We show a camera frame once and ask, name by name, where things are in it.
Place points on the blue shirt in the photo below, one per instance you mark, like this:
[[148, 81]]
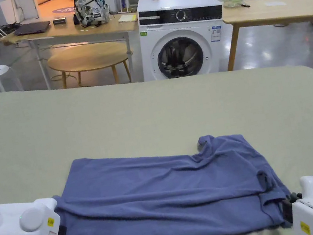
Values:
[[157, 193]]

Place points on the bed with pale green sheet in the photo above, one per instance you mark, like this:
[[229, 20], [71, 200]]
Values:
[[143, 110]]

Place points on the white washing machine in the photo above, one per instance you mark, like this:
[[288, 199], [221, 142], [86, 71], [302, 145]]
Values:
[[176, 23]]

